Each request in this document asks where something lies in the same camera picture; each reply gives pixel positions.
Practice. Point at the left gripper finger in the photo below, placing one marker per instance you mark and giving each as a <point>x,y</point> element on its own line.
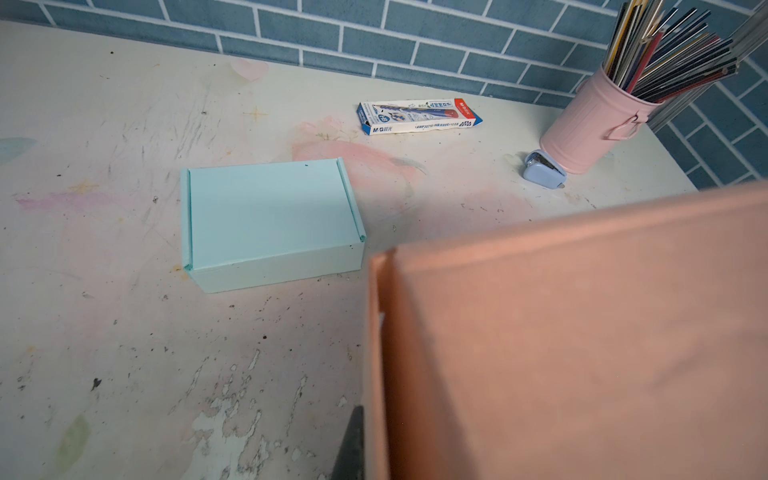
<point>350,461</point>

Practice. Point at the light blue paper box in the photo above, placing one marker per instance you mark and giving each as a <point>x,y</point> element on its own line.
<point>261,224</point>

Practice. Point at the pink paper box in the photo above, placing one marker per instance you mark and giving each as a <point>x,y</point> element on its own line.
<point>623,343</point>

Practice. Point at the white pencil box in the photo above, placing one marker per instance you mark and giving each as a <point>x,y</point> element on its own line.
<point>415,116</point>

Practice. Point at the blue small stapler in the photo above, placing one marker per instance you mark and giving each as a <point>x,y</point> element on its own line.
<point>541,169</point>

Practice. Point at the pink pen cup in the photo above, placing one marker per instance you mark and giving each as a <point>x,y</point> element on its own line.
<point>599,117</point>

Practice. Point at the colored pencils bundle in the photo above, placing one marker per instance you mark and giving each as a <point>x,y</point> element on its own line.
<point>662,49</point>

